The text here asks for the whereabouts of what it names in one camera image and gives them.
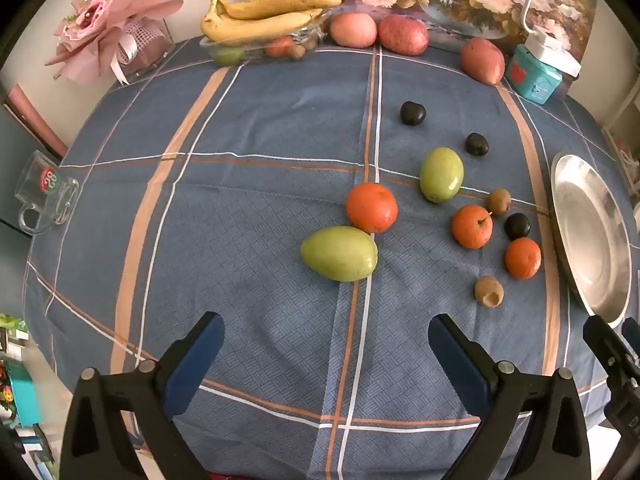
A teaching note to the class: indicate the yellow banana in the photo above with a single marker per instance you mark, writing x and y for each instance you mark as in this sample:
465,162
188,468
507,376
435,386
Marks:
255,27
280,2
311,13

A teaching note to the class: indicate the stainless steel basin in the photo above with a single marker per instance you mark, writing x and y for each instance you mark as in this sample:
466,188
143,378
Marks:
590,230

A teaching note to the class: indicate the dark plum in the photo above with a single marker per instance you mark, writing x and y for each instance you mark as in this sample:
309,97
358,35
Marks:
517,225
476,144
412,113

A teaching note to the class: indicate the red apple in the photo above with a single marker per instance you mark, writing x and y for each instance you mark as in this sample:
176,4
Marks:
482,61
402,35

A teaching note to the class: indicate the pale pink apple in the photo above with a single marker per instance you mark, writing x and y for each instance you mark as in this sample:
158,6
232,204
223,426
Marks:
352,30

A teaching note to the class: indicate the white gooseneck lamp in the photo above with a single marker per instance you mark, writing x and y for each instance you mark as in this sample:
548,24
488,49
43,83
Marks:
555,52

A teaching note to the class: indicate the pink flower bouquet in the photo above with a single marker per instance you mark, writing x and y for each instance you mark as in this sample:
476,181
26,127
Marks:
100,15

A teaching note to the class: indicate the green mango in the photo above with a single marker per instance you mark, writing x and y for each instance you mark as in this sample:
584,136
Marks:
441,175
340,252

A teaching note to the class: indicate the small brown fruit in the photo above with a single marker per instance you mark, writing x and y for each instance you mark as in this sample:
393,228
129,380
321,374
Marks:
298,51

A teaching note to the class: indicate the small tangerine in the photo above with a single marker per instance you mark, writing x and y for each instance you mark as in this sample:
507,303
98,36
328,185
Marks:
523,258

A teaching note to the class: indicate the glass mug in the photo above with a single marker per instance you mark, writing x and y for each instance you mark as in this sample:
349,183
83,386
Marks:
42,180

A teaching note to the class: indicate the cracked brown longan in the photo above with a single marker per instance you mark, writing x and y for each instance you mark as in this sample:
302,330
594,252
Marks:
489,291

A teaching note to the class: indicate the pink panel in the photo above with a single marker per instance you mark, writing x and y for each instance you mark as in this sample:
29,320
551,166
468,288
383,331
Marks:
35,115

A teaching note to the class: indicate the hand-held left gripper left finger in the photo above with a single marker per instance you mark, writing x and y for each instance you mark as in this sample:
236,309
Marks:
197,360

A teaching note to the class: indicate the tangerine with stem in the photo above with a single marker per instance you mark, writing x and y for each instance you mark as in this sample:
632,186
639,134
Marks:
472,226

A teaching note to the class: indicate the small green fruit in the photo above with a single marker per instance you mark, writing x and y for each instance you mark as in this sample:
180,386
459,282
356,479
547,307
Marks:
229,55

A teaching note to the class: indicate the large orange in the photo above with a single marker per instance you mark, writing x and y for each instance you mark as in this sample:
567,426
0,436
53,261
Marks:
371,207

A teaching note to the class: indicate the teal tin box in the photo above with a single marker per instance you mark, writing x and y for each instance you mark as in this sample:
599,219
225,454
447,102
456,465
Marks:
530,80

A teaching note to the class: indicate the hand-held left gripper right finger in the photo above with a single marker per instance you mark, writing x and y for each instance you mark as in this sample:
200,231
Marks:
457,360

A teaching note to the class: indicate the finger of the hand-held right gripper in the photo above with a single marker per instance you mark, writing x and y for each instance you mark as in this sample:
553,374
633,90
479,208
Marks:
632,335
602,340

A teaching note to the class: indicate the clear plastic tray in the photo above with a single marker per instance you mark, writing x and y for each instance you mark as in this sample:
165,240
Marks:
250,49

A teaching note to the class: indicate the small red fruit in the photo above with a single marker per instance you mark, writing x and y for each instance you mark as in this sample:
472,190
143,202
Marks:
278,47

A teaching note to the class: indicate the blue plaid tablecloth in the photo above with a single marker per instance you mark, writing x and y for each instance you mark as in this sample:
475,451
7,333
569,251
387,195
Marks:
250,185

